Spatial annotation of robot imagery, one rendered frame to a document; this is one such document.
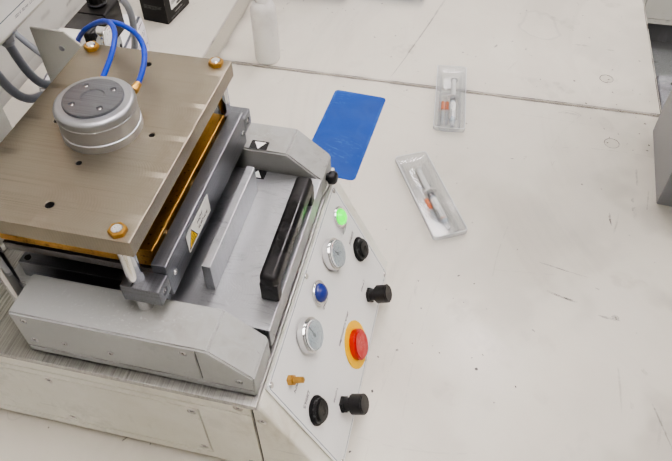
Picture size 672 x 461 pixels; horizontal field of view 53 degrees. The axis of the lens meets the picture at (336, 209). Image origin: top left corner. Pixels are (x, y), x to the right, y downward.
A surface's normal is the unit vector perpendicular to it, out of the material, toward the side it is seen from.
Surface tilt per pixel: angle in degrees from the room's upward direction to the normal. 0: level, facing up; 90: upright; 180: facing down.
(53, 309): 0
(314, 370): 65
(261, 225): 0
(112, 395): 90
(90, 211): 0
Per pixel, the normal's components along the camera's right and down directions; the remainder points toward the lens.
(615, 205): -0.01, -0.68
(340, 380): 0.88, -0.14
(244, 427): -0.22, 0.72
